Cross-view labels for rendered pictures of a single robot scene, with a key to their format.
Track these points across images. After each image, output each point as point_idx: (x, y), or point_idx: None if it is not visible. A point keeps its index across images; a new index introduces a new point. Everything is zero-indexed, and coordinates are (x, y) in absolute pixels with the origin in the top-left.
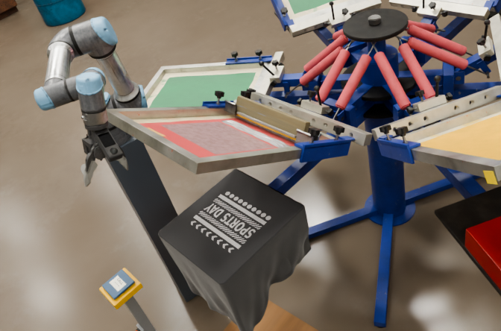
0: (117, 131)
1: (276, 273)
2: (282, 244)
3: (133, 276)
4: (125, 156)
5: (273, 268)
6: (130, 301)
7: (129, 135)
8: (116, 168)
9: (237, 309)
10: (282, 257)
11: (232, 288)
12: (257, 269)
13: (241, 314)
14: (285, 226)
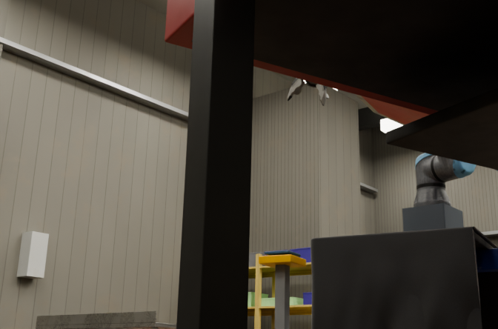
0: (427, 190)
1: (396, 314)
2: (416, 262)
3: (297, 256)
4: (420, 218)
5: (390, 293)
6: (279, 282)
7: (437, 201)
8: (406, 229)
9: (315, 301)
10: (411, 291)
11: (319, 258)
12: (362, 265)
13: (317, 320)
14: (425, 231)
